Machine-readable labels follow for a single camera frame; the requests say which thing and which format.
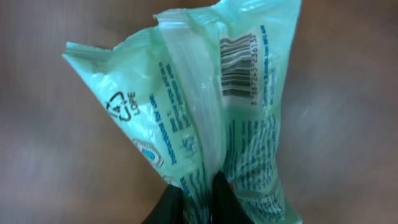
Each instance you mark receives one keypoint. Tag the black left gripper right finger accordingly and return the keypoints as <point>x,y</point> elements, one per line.
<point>225,208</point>

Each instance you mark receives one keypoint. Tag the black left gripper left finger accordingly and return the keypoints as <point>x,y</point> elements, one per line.
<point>169,208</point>

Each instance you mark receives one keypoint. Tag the teal white wipes packet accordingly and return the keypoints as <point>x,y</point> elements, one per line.
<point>200,93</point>

